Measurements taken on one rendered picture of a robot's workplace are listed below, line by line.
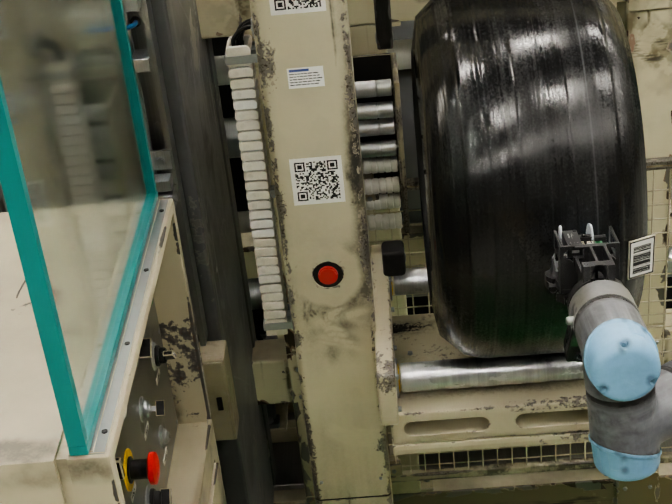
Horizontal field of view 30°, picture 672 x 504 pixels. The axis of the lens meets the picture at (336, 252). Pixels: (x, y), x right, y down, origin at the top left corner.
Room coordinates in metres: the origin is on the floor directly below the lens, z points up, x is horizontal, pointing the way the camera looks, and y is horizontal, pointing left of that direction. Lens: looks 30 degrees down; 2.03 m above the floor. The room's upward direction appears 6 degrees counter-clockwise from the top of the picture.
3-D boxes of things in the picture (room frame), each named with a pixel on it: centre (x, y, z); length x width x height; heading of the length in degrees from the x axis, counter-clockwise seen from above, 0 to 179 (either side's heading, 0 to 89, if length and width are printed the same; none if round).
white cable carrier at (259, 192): (1.66, 0.10, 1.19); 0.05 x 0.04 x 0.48; 177
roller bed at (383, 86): (2.09, -0.04, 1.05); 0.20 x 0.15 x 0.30; 87
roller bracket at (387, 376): (1.70, -0.07, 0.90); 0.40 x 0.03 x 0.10; 177
